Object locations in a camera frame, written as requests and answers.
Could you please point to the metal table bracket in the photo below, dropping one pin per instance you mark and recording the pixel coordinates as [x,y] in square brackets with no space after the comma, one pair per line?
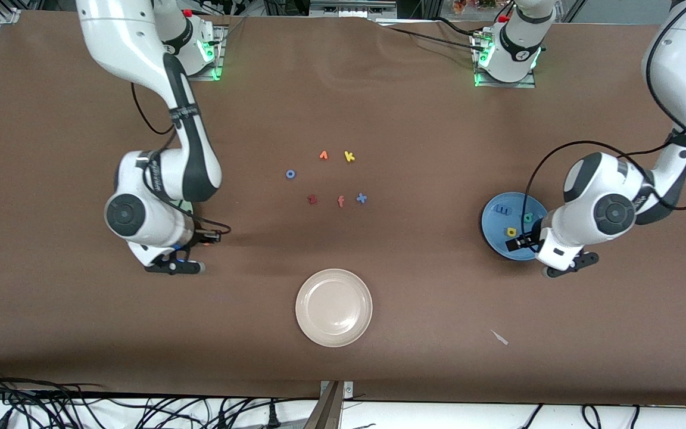
[331,405]

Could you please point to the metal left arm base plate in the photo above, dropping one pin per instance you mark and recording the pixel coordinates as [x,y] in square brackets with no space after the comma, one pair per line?
[527,84]

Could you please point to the grey metal device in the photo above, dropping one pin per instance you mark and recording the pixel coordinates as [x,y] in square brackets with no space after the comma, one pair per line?
[352,7]

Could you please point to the yellow foam letter k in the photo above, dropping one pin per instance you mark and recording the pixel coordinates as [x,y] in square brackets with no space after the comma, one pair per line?
[349,157]

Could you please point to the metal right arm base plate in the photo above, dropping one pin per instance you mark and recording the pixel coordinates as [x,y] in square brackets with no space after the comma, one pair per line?
[219,65]

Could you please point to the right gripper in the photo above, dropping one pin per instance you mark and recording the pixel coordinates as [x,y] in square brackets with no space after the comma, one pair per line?
[201,237]

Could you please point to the blue foam letter x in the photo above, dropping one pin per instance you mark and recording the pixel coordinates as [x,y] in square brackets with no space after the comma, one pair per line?
[361,198]

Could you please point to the blue plate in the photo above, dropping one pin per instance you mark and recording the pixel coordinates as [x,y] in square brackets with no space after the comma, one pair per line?
[495,229]

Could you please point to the blue foam letter m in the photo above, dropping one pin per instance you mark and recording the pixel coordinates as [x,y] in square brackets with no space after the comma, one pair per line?
[502,210]

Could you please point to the yellow foam letter a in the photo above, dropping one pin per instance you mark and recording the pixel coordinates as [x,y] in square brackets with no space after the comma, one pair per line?
[511,233]

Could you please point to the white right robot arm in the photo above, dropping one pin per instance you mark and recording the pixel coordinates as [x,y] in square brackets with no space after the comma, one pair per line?
[128,42]

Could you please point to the colourful toy pile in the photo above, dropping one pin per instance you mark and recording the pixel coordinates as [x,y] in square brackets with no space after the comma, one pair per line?
[474,5]

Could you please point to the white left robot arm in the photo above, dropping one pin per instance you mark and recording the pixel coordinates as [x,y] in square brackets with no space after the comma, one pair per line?
[676,65]

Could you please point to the white paper scrap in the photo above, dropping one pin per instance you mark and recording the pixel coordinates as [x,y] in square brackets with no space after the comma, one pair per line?
[499,337]

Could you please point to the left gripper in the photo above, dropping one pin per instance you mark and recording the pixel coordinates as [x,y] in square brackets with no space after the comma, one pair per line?
[528,241]

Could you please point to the beige plate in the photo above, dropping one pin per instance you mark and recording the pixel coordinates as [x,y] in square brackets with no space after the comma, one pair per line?
[334,307]

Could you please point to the teal foam letter b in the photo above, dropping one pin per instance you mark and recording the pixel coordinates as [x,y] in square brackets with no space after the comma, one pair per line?
[528,218]

